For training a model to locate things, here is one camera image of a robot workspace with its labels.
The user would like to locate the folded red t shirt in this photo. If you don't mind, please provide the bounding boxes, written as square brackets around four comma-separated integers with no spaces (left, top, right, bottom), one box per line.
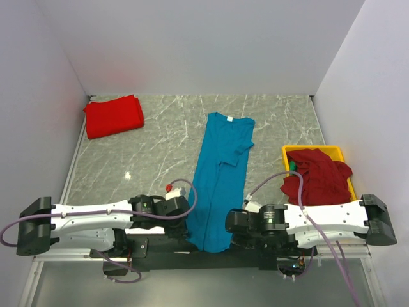
[83,95,144,139]

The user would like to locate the black base beam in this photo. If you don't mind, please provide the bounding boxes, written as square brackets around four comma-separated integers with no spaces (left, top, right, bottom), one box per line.
[103,234,317,272]

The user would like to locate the blue t shirt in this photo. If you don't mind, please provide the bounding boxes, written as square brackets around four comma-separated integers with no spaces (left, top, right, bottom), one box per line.
[187,112,255,253]

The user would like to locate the green t shirt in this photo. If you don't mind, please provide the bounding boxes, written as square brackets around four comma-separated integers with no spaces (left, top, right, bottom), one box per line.
[289,161,297,172]

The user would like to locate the dark red t shirt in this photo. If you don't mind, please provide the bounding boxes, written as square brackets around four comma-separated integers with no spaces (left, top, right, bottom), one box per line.
[287,149,353,206]

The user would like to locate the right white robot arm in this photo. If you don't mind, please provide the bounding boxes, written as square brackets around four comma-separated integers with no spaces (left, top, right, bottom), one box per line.
[225,194,397,251]

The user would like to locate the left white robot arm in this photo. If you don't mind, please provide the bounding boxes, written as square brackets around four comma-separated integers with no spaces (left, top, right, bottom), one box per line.
[17,188,190,257]

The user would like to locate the aluminium frame rail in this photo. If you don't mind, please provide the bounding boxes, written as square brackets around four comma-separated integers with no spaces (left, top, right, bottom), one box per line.
[33,235,371,262]

